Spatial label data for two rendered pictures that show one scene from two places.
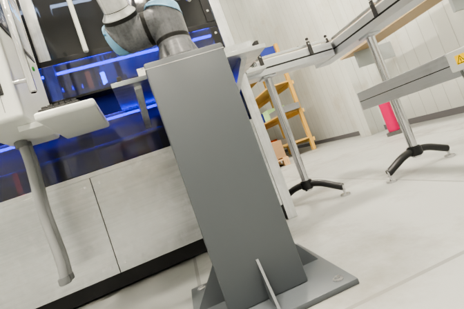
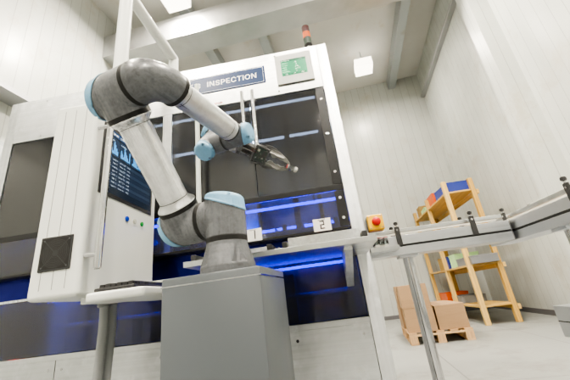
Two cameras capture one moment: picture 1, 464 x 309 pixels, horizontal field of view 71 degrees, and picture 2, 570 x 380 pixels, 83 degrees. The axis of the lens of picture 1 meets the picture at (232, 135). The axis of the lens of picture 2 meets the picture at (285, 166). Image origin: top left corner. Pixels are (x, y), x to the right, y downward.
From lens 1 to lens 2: 0.58 m
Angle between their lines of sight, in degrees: 27
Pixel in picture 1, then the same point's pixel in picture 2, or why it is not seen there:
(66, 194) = (142, 360)
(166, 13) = (218, 211)
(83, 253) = not seen: outside the picture
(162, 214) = not seen: outside the picture
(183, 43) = (225, 253)
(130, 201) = not seen: outside the picture
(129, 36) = (178, 231)
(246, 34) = (438, 161)
